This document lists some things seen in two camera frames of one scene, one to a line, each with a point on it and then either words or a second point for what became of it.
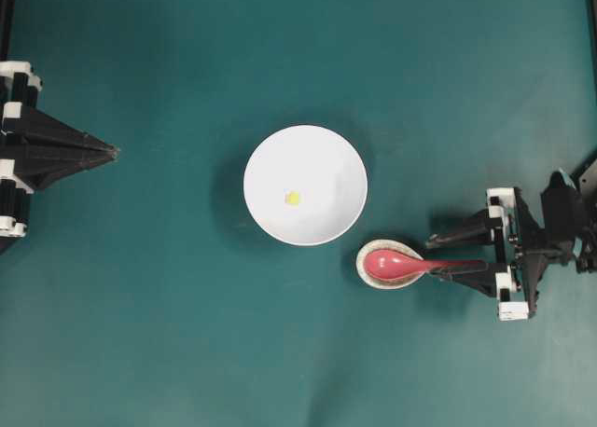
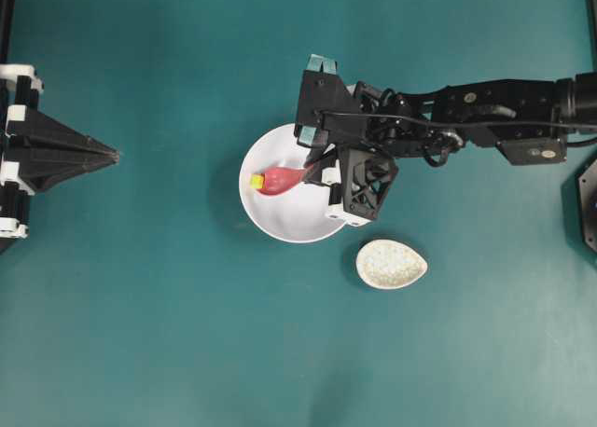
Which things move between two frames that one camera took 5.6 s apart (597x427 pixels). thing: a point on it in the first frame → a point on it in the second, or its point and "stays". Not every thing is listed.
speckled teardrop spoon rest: x=381 y=282 stays
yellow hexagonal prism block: x=292 y=198 → x=257 y=181
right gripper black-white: x=515 y=283 → x=358 y=180
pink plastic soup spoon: x=398 y=264 → x=280 y=180
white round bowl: x=325 y=168 stays
